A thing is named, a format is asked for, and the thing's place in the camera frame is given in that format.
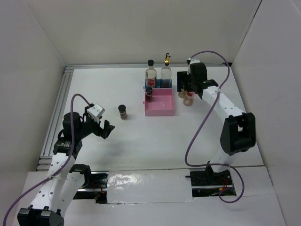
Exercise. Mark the blue plastic tray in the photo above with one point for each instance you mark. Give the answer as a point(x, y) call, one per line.
point(158, 84)

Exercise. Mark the pink cap seasoning jar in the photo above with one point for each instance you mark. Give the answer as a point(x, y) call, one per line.
point(189, 99)

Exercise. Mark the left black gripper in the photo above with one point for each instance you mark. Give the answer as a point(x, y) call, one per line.
point(104, 133)

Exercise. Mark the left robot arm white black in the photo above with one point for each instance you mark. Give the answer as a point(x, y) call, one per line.
point(64, 177)

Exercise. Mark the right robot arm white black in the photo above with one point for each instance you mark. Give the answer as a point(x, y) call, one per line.
point(239, 131)

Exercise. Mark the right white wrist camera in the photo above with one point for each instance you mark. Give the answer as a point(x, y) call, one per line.
point(191, 61)

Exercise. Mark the left aluminium rail frame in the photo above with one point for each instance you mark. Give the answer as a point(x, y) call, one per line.
point(55, 122)

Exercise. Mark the round black cap spice jar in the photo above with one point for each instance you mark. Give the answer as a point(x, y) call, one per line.
point(182, 94)

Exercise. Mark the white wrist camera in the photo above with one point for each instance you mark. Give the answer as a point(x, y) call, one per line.
point(191, 61)
point(95, 112)

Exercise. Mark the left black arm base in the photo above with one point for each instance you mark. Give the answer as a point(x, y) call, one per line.
point(96, 190)

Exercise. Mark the tall vinegar bottle red label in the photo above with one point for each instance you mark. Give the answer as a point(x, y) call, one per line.
point(151, 75)

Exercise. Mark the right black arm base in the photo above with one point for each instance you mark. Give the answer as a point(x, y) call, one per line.
point(203, 184)

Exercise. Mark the pink plastic tray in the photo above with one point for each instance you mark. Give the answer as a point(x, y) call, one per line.
point(162, 103)

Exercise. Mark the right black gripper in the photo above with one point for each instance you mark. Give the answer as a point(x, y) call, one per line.
point(182, 76)

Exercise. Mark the small spice jar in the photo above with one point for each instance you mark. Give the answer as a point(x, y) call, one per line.
point(122, 111)
point(148, 94)

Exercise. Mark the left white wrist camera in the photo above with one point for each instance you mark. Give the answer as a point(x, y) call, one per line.
point(95, 112)

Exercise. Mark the gold spout oil bottle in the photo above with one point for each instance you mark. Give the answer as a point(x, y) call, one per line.
point(166, 72)

